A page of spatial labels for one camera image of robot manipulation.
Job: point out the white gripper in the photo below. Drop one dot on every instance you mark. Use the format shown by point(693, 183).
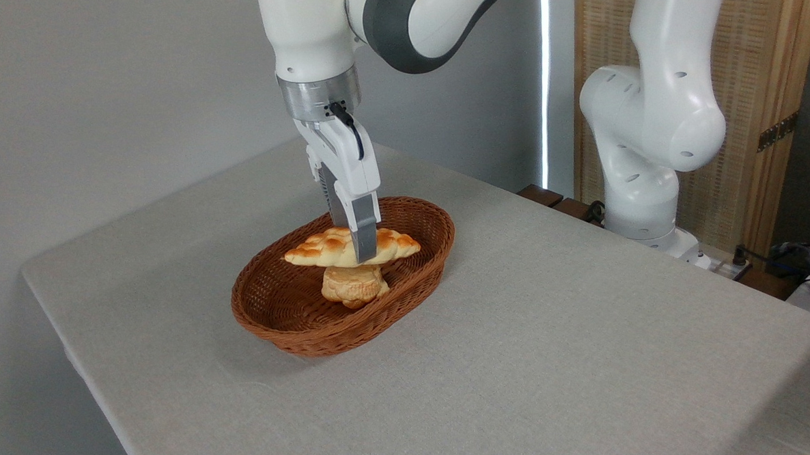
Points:
point(344, 158)

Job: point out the golden braided bread loaf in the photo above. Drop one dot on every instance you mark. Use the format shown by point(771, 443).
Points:
point(324, 248)

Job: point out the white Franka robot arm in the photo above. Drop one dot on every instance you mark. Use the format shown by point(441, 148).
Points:
point(300, 27)

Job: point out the pale round bread bun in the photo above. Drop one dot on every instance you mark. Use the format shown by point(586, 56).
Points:
point(353, 288)

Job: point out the brown wicker basket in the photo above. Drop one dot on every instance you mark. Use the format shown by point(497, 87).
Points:
point(293, 328)

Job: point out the dark wooden block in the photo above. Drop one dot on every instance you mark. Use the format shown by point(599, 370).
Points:
point(572, 208)
point(540, 194)

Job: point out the grey tablecloth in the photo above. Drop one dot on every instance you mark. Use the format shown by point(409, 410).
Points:
point(454, 403)

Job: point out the white power strip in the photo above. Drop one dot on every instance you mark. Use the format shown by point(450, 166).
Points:
point(727, 268)

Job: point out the brown wooden board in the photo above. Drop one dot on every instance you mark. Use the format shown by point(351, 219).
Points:
point(770, 283)

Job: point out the brass hinge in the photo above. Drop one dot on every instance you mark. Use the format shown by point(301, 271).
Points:
point(777, 131)

